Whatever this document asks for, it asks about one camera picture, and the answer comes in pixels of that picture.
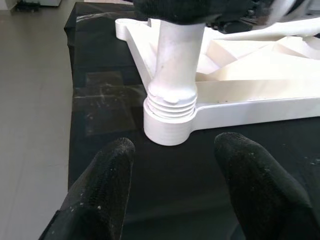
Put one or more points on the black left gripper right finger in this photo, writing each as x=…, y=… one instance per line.
x=265, y=195

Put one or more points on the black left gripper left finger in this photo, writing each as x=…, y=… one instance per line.
x=95, y=195

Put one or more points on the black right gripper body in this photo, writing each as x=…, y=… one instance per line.
x=230, y=25

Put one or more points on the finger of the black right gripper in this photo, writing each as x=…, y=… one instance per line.
x=190, y=10

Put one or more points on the white plastic children table top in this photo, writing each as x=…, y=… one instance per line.
x=250, y=115

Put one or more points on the black tablecloth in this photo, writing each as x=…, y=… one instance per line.
x=175, y=187

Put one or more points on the wide clear tape patch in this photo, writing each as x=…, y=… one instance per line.
x=105, y=95

